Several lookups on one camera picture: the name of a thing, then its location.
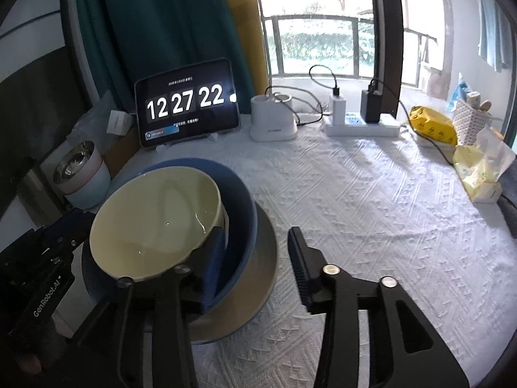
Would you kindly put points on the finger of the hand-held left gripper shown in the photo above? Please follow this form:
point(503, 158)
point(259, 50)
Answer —
point(76, 226)
point(60, 246)

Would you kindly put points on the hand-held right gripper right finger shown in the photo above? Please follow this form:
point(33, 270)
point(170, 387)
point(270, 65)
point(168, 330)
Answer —
point(297, 258)

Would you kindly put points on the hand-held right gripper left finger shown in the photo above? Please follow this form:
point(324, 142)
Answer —
point(214, 275)

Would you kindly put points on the beige plate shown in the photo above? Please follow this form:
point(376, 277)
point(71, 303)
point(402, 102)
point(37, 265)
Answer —
point(242, 307)

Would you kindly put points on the blue plate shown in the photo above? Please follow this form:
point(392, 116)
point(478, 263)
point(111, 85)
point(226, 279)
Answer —
point(91, 279)

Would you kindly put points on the blue bowl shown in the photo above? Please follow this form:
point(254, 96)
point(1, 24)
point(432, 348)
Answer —
point(238, 218)

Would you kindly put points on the cream bowl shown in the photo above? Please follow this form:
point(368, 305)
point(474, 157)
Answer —
point(153, 218)

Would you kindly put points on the person's left hand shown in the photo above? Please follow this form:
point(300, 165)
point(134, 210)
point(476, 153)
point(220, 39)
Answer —
point(30, 363)

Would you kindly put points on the pastel tumbler cup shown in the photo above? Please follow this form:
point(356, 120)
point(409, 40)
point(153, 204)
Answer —
point(87, 186)

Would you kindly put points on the brushed metal box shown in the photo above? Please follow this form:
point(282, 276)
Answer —
point(40, 194)

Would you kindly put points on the white textured tablecloth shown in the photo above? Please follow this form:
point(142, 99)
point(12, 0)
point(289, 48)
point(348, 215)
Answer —
point(363, 210)

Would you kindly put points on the brown cardboard box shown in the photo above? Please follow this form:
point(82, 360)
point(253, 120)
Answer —
point(121, 149)

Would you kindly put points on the clear plastic bag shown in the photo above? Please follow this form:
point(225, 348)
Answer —
point(91, 125)

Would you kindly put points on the small white box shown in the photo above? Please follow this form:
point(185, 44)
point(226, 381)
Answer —
point(119, 123)

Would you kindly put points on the clear tablet stand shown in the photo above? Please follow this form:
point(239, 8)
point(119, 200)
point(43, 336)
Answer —
point(161, 147)

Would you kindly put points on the white desk lamp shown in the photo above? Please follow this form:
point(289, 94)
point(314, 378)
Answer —
point(270, 129)

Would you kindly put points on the white power strip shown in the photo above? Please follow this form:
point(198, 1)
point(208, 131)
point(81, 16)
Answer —
point(363, 129)

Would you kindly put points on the white charger plug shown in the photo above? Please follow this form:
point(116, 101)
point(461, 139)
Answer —
point(338, 107)

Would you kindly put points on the tablet showing clock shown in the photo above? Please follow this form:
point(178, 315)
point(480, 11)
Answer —
point(185, 105)

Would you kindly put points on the black power adapter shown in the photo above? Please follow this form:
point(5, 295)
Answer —
point(370, 107)

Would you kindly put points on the yellow wipes packet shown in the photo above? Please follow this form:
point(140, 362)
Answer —
point(432, 125)

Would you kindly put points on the yellow tissue pack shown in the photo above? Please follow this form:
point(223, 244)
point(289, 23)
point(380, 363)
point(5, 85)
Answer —
point(476, 173)

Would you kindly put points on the balcony railing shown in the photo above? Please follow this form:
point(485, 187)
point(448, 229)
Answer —
point(315, 44)

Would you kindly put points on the teal curtain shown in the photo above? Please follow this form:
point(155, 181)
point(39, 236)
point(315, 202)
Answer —
point(161, 28)

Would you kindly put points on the yellow curtain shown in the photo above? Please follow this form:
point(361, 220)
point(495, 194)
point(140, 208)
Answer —
point(246, 48)

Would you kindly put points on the grey cloth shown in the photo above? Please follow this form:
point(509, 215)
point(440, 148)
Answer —
point(509, 214)

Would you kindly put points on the white perforated basket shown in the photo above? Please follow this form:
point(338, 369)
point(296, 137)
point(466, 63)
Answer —
point(470, 123)

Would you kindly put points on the balcony cardboard box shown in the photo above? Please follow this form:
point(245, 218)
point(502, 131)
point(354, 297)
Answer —
point(430, 81)

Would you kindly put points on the blue packet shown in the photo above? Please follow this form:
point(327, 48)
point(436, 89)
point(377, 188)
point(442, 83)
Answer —
point(458, 93)

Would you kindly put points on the hanging light blue towel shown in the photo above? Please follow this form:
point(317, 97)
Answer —
point(494, 32)

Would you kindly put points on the dark door frame post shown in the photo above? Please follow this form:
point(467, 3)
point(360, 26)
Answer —
point(387, 28)

